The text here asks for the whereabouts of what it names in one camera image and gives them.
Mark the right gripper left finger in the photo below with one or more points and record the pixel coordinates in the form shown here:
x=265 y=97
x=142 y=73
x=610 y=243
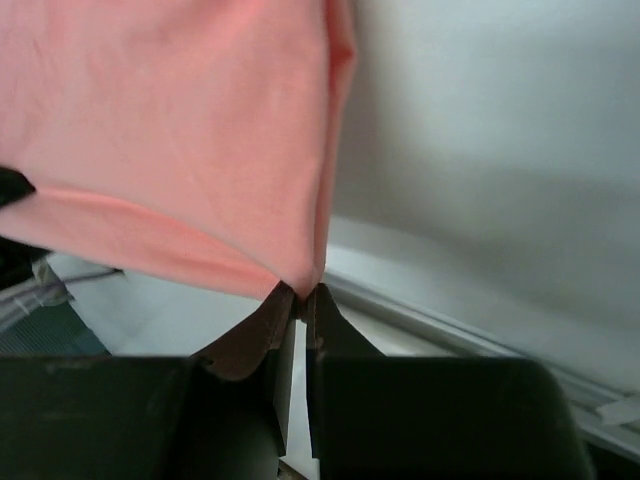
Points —
x=234 y=422

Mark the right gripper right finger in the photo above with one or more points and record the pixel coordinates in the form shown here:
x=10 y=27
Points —
x=374 y=416

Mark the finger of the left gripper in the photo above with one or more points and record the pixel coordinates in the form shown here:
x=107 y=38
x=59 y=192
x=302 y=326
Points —
x=14 y=186

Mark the pink t shirt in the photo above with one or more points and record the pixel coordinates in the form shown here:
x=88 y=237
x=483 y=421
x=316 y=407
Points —
x=194 y=141

